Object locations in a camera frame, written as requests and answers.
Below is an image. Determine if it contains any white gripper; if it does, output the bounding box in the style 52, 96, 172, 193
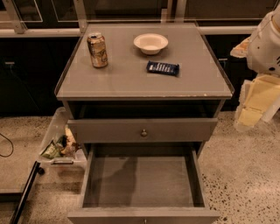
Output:
234, 73, 280, 132

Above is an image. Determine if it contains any blue rxbar wrapper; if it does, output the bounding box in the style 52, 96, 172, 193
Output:
146, 61, 179, 76

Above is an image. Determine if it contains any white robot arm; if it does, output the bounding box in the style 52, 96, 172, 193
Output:
230, 5, 280, 131

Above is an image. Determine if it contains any grey drawer cabinet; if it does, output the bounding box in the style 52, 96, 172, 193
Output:
53, 22, 235, 224

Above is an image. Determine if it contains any grey open middle drawer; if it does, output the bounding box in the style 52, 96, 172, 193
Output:
67, 143, 219, 224

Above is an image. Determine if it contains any grey top drawer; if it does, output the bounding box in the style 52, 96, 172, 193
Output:
67, 118, 218, 144

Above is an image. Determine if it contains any white paper bowl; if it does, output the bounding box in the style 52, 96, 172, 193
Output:
134, 33, 168, 55

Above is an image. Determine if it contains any tan soda can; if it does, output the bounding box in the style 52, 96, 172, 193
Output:
87, 32, 108, 68

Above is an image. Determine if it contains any clear plastic storage bin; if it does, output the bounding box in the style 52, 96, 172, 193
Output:
37, 107, 87, 169

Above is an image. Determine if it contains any crumpled tan snack wrapper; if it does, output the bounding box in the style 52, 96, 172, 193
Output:
60, 127, 80, 158

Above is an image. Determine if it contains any green snack bag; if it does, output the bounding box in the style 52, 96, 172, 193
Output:
41, 140, 63, 159

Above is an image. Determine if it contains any white metal window railing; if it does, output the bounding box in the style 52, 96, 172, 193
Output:
0, 0, 280, 39

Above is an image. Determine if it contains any black metal floor rail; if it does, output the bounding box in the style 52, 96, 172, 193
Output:
10, 161, 45, 224

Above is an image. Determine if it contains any black floor cable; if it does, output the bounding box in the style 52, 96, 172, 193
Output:
0, 132, 15, 158

